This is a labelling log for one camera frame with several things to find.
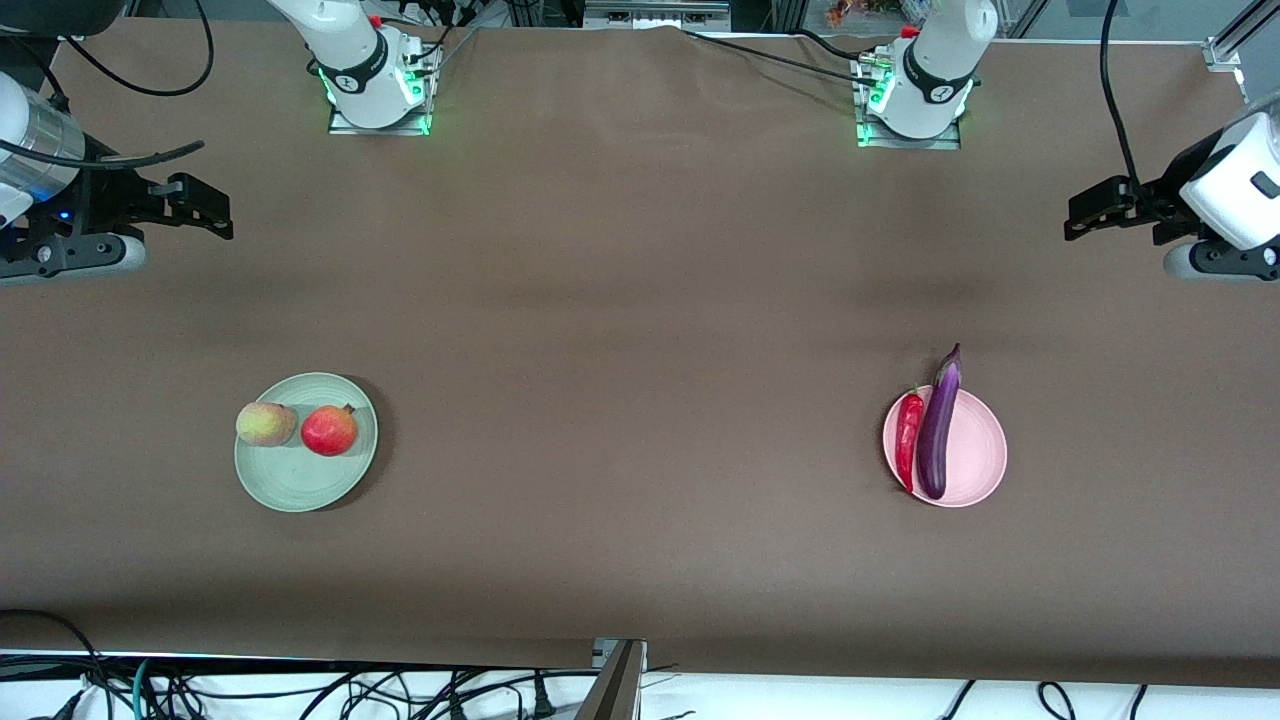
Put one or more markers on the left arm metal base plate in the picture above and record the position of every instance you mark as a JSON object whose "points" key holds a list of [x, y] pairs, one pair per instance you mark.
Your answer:
{"points": [[910, 143]]}

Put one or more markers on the yellow-pink peach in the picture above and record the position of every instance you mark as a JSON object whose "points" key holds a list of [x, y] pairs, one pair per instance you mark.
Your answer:
{"points": [[266, 424]]}

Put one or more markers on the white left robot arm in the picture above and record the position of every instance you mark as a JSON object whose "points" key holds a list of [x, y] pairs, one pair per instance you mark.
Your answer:
{"points": [[940, 60]]}

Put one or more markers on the purple eggplant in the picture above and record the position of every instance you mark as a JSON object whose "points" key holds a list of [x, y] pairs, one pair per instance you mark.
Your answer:
{"points": [[938, 430]]}

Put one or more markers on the green round plate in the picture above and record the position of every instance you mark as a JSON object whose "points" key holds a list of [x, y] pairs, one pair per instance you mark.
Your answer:
{"points": [[300, 480]]}

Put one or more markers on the red apple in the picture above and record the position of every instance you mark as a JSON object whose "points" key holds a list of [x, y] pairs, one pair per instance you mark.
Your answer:
{"points": [[329, 431]]}

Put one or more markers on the brown table cloth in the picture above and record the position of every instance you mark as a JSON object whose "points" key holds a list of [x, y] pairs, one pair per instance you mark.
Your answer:
{"points": [[600, 300]]}

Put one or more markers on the red chili pepper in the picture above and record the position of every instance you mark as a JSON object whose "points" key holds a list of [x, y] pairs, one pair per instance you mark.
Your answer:
{"points": [[909, 430]]}

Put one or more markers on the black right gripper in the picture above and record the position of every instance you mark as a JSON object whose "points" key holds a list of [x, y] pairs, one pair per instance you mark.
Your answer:
{"points": [[107, 196]]}

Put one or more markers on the white metal bracket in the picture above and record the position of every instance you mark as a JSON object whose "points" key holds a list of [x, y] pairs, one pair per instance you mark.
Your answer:
{"points": [[600, 652]]}

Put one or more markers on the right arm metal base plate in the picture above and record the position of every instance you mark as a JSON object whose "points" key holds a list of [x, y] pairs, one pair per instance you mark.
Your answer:
{"points": [[380, 130]]}

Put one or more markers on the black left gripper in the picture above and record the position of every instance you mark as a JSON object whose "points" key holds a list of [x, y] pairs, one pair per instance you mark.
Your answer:
{"points": [[1157, 198]]}

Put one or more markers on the pink round plate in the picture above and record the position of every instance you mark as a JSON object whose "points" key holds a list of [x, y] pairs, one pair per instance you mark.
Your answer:
{"points": [[975, 450]]}

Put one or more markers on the colourful toy pile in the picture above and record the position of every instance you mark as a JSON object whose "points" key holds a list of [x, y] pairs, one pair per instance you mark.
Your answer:
{"points": [[860, 12]]}

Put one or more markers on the grey metal post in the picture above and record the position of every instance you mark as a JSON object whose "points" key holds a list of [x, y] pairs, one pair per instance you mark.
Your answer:
{"points": [[615, 690]]}

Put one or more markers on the silver aluminium corner rail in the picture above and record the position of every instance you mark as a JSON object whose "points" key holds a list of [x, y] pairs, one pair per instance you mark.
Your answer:
{"points": [[1225, 45]]}

